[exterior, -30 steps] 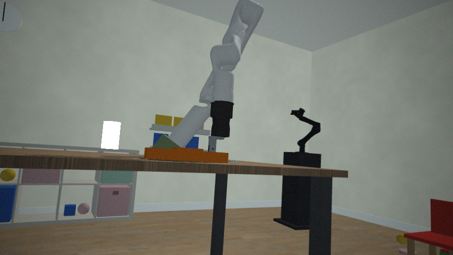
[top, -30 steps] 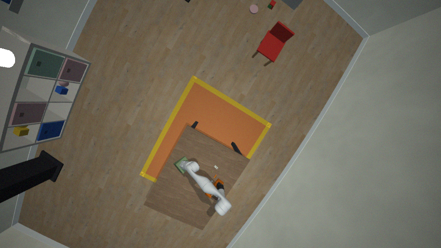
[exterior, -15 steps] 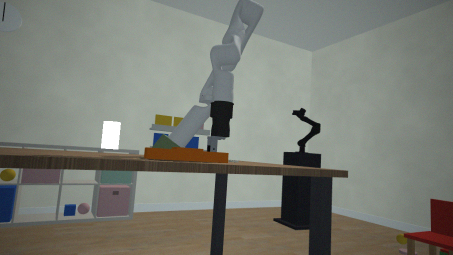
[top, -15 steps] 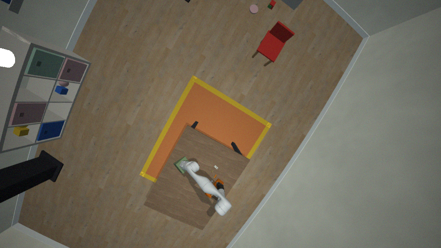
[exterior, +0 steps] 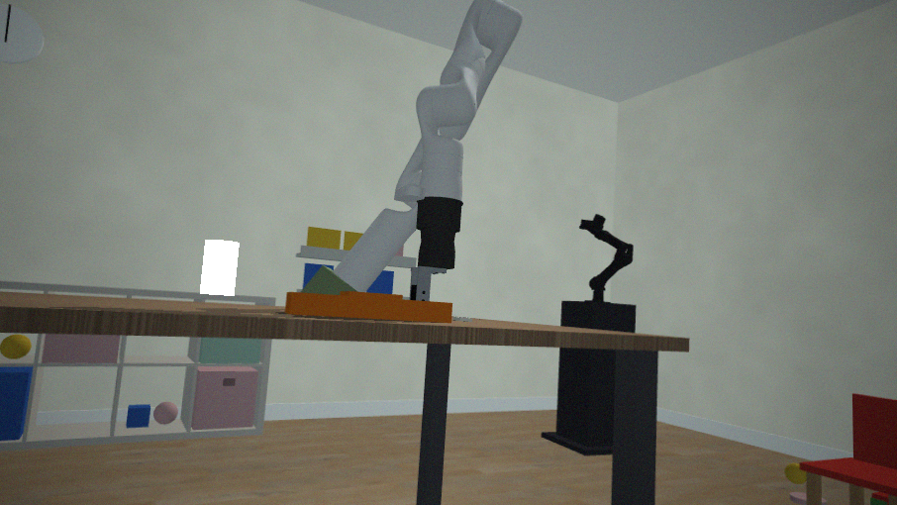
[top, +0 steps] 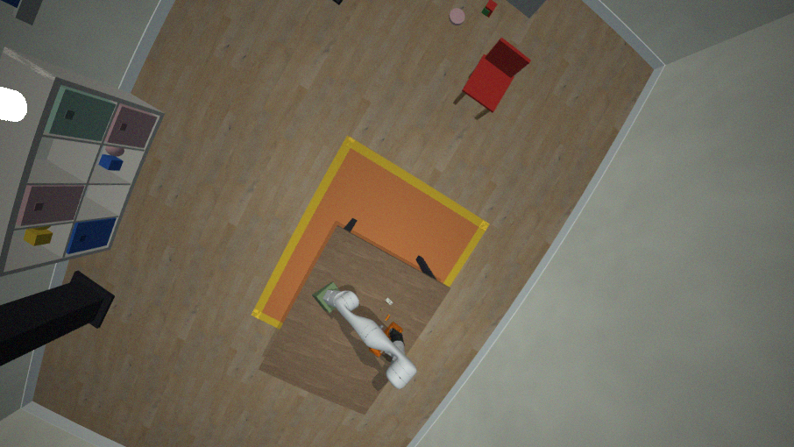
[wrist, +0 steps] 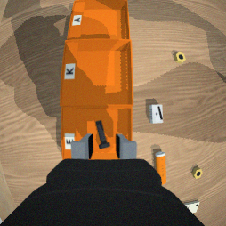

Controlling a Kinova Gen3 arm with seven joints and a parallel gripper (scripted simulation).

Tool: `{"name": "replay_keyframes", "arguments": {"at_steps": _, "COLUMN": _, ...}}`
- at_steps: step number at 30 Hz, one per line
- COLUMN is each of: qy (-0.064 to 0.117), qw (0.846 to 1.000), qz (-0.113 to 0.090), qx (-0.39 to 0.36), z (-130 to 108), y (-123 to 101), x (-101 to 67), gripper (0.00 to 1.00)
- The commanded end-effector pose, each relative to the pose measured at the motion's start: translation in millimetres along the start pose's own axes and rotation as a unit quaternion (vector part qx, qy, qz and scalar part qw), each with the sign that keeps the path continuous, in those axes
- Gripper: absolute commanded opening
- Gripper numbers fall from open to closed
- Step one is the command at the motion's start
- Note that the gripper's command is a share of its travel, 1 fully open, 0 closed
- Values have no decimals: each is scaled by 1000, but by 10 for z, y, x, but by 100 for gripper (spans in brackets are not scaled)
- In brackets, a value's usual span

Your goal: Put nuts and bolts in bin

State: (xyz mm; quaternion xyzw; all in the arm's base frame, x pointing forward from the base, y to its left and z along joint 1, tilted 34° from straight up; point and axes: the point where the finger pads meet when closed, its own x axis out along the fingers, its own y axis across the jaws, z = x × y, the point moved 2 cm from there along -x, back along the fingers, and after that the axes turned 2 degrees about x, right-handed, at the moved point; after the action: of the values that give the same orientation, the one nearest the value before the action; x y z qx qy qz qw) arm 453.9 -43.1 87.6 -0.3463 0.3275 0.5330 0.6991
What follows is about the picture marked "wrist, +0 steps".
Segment orange battery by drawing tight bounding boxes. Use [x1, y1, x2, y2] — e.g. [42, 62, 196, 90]
[155, 151, 166, 184]

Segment dark grey bolt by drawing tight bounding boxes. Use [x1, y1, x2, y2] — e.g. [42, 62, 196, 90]
[95, 120, 110, 149]

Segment white domino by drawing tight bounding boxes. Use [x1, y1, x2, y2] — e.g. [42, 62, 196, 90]
[184, 201, 199, 213]

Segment orange bins with letter labels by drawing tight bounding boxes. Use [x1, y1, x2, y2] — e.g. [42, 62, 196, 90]
[60, 0, 133, 160]

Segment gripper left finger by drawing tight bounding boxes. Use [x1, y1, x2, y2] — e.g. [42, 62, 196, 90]
[70, 133, 93, 159]

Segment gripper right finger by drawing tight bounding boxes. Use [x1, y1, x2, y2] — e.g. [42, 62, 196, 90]
[116, 133, 137, 159]

